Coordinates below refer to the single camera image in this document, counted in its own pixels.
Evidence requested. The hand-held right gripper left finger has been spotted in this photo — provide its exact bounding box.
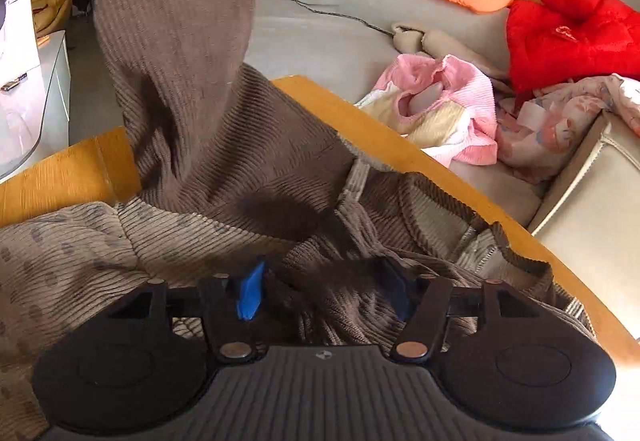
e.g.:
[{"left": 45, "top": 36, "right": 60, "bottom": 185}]
[{"left": 107, "top": 261, "right": 266, "bottom": 365}]

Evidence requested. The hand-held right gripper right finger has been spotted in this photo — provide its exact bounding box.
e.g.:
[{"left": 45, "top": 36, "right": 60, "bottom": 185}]
[{"left": 382, "top": 257, "right": 547, "bottom": 363}]

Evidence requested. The brown corduroy garment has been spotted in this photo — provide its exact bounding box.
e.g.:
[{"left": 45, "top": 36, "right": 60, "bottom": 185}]
[{"left": 0, "top": 0, "right": 598, "bottom": 441}]

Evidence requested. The pink knitted garment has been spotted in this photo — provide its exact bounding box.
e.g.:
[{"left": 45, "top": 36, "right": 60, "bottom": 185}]
[{"left": 355, "top": 55, "right": 499, "bottom": 166}]

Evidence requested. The white leather sofa armrest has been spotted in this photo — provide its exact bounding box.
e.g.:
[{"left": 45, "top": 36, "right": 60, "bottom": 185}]
[{"left": 527, "top": 111, "right": 640, "bottom": 352}]

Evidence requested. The floral pink blanket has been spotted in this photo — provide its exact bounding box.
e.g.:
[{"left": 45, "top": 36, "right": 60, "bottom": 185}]
[{"left": 495, "top": 73, "right": 640, "bottom": 185}]

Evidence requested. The beige cloth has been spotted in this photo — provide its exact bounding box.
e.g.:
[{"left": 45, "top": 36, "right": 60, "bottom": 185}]
[{"left": 391, "top": 23, "right": 512, "bottom": 82}]

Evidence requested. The grey covered sofa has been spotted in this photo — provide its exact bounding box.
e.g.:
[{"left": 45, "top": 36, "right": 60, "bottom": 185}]
[{"left": 250, "top": 0, "right": 640, "bottom": 234}]

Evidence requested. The white side table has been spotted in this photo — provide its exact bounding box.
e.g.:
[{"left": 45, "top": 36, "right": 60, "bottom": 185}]
[{"left": 0, "top": 30, "right": 72, "bottom": 182}]

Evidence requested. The red plush cushion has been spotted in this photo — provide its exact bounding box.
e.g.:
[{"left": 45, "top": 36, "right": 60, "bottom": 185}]
[{"left": 506, "top": 0, "right": 640, "bottom": 94}]

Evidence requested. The white paper sheet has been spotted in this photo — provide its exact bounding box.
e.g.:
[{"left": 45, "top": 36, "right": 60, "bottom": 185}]
[{"left": 0, "top": 0, "right": 42, "bottom": 74}]

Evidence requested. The thin dark cable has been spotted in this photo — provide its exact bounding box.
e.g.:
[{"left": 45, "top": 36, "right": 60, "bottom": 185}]
[{"left": 257, "top": 0, "right": 397, "bottom": 40}]

